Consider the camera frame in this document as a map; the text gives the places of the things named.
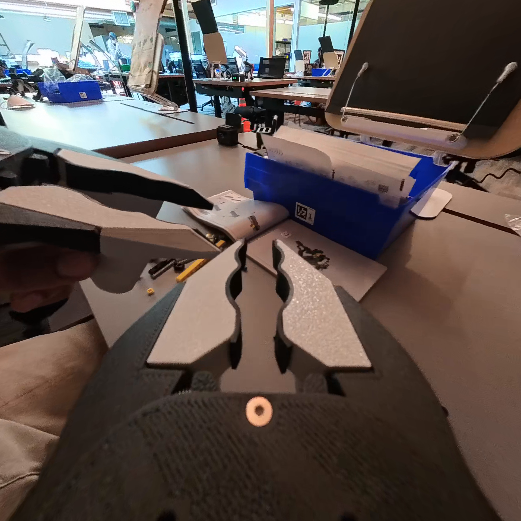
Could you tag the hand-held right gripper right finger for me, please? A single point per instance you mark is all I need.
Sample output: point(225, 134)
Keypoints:
point(321, 321)

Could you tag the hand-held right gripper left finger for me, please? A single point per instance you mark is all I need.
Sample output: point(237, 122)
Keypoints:
point(199, 321)

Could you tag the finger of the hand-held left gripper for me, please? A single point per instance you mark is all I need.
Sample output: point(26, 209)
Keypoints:
point(101, 165)
point(122, 232)

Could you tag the tan panel on arm mount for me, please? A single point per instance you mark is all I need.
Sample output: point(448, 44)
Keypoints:
point(146, 49)

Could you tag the long yellow lego beam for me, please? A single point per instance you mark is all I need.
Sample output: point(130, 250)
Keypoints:
point(191, 270)

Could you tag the black lego beam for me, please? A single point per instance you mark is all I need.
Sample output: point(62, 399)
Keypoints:
point(167, 268)

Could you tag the lego instruction booklet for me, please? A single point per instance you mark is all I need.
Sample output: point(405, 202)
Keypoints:
point(358, 272)

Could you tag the pile of small lego parts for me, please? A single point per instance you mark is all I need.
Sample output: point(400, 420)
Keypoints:
point(211, 238)

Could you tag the person's left hand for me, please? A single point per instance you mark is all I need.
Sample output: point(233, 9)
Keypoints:
point(40, 268)

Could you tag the tan curved object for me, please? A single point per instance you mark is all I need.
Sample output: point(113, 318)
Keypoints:
point(19, 101)

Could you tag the blue storage bin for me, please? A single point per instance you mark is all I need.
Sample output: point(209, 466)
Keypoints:
point(71, 91)

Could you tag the blue plastic bin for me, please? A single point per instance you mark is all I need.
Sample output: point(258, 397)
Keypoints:
point(354, 219)

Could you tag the black pole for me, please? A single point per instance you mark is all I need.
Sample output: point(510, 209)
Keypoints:
point(184, 57)

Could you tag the person's beige trousers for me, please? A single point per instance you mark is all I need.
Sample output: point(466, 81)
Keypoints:
point(40, 366)

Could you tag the white paper bag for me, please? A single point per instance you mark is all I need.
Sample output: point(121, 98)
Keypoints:
point(297, 154)
point(378, 175)

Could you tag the wooden desk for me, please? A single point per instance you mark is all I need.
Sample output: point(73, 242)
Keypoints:
point(293, 94)
point(244, 82)

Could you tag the black and tan panel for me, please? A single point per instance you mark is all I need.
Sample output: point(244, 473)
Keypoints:
point(211, 36)

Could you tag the clear plastic bag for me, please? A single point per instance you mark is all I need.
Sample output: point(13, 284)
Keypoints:
point(513, 224)

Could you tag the black book stand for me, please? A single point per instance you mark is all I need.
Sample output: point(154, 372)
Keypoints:
point(427, 61)

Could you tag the small black cube camera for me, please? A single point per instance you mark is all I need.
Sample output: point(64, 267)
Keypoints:
point(227, 135)

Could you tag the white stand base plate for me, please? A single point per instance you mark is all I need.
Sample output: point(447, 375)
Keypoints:
point(431, 203)

